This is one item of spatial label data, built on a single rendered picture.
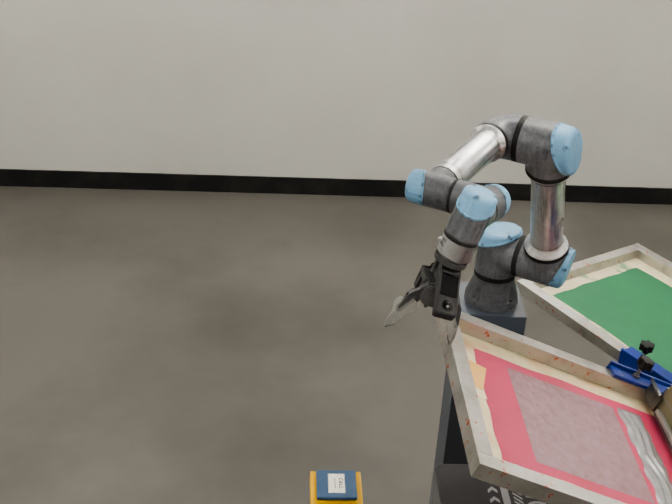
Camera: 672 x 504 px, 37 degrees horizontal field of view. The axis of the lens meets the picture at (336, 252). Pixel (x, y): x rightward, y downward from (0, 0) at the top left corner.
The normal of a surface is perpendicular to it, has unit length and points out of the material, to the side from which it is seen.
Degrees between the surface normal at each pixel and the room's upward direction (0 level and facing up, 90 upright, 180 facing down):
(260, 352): 0
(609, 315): 0
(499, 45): 90
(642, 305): 0
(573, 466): 22
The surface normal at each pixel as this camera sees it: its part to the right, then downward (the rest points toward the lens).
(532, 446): 0.42, -0.80
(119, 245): 0.05, -0.87
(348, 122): 0.04, 0.48
